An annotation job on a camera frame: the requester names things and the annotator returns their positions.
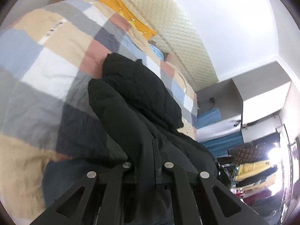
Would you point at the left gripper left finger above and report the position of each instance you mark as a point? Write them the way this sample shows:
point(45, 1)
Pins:
point(103, 198)

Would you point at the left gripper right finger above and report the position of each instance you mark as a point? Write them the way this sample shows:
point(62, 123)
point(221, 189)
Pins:
point(200, 198)

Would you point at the black puffer jacket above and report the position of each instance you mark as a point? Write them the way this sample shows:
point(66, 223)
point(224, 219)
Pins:
point(138, 113)

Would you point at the hanging clothes rack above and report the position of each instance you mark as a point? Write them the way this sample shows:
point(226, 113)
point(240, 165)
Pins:
point(264, 174)

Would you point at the blue towel on rack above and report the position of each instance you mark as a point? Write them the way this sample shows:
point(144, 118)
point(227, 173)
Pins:
point(208, 118)

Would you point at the plaid patchwork bed quilt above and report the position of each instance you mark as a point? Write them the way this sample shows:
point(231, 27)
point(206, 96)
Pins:
point(47, 59)

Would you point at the grey wardrobe cabinet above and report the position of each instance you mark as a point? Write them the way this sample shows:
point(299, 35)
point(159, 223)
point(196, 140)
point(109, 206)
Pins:
point(248, 103)

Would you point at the pink plaid pillow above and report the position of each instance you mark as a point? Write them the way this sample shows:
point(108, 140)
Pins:
point(172, 59)

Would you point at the light blue pillow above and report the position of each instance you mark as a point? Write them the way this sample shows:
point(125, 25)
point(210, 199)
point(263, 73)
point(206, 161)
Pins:
point(157, 52)

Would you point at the cream quilted headboard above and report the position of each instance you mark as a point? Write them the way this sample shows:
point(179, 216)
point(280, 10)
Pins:
point(176, 35)

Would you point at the yellow pillow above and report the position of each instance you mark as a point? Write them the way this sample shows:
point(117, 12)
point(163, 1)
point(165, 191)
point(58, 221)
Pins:
point(128, 16)

